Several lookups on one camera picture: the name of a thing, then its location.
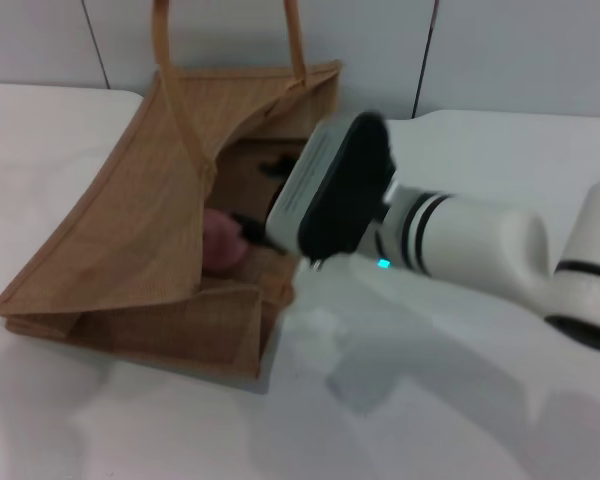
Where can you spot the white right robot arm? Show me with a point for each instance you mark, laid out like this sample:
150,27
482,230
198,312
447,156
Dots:
480,240

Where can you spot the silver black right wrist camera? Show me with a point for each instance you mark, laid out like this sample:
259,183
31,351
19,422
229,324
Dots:
340,190

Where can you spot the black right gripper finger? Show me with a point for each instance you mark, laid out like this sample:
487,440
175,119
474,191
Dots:
280,166
255,231

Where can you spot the brown jute handbag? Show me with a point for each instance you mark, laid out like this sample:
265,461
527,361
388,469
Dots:
145,200

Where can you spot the pink peach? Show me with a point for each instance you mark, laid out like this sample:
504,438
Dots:
222,245

